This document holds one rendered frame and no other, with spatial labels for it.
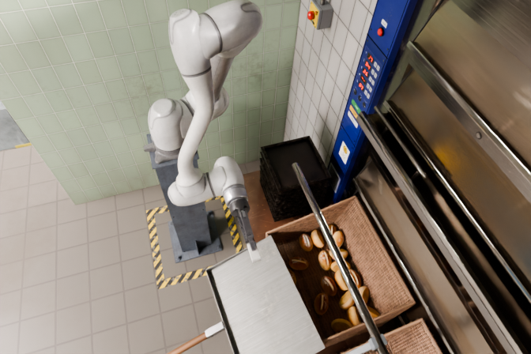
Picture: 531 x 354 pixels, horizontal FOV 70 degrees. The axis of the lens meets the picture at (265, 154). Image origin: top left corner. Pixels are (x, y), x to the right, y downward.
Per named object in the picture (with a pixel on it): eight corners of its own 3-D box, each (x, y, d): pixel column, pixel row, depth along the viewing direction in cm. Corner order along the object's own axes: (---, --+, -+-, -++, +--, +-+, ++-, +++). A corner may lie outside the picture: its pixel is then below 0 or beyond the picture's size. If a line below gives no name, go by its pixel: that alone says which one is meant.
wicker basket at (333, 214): (344, 219, 209) (356, 193, 187) (397, 321, 178) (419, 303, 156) (262, 244, 198) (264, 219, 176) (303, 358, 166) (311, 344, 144)
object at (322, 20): (321, 16, 183) (325, -3, 175) (329, 28, 177) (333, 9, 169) (307, 18, 181) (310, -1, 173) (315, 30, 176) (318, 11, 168)
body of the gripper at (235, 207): (247, 194, 140) (254, 216, 135) (247, 206, 147) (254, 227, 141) (227, 200, 138) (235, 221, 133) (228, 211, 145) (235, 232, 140)
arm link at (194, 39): (190, 80, 114) (227, 62, 120) (171, 20, 103) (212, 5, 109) (171, 69, 123) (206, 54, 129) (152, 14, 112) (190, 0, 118)
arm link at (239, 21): (175, 107, 183) (212, 88, 192) (193, 134, 181) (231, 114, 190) (194, 0, 113) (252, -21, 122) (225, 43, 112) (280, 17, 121)
